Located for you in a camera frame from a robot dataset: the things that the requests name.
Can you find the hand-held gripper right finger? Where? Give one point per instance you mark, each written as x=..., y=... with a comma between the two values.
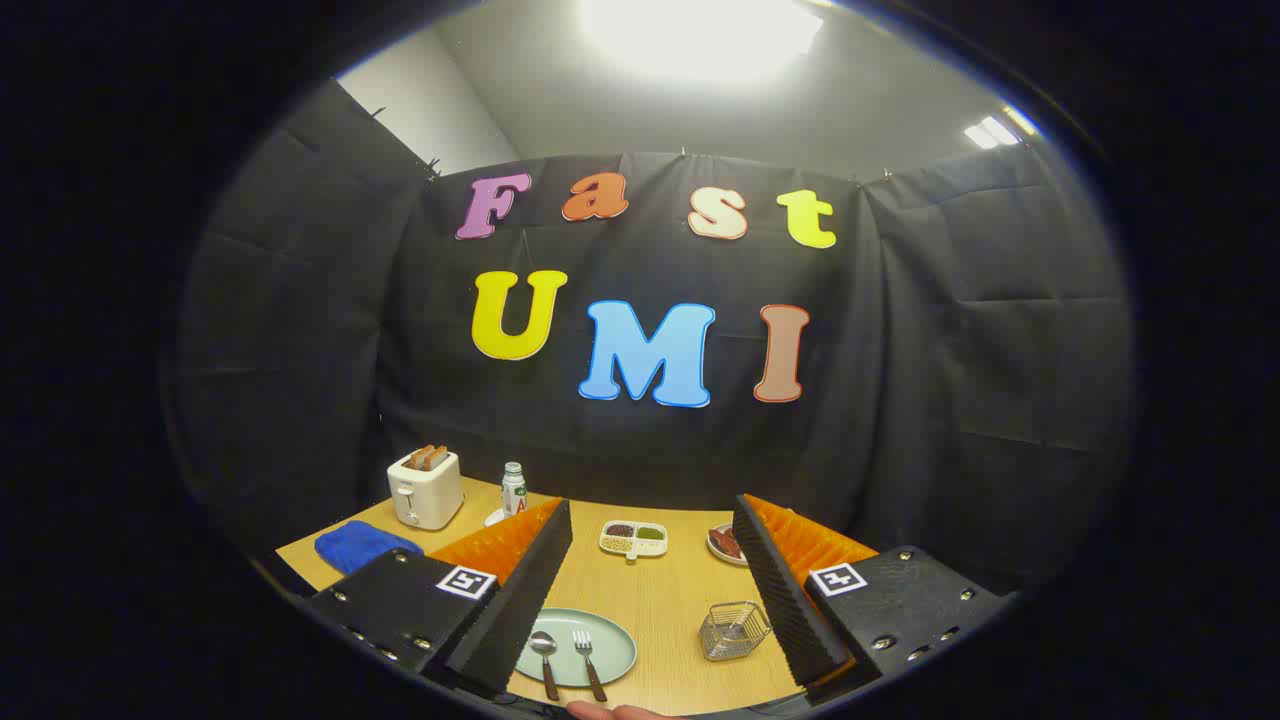
x=785, y=600

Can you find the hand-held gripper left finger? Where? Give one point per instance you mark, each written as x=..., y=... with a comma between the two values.
x=520, y=600

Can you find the white plate with food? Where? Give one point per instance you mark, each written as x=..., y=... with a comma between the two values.
x=724, y=545

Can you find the white square coaster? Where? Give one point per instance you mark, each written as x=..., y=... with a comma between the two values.
x=494, y=518

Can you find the pale green plate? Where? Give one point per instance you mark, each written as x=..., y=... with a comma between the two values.
x=610, y=650

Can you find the small white drink bottle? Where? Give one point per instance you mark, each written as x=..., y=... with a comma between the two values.
x=513, y=490

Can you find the white divided dish with beans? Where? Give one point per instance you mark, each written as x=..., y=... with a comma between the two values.
x=633, y=539

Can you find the white toaster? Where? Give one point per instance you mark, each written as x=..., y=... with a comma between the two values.
x=428, y=495

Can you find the toast slice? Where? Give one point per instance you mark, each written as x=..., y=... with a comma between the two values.
x=438, y=457
x=421, y=458

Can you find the blue folded cloth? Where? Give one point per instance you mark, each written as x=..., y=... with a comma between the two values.
x=360, y=545

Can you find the black backdrop cloth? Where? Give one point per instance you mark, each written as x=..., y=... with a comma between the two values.
x=900, y=350

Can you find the small ceiling light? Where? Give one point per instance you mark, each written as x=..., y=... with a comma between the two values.
x=990, y=131

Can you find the large ceiling light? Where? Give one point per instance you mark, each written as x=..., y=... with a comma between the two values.
x=700, y=35

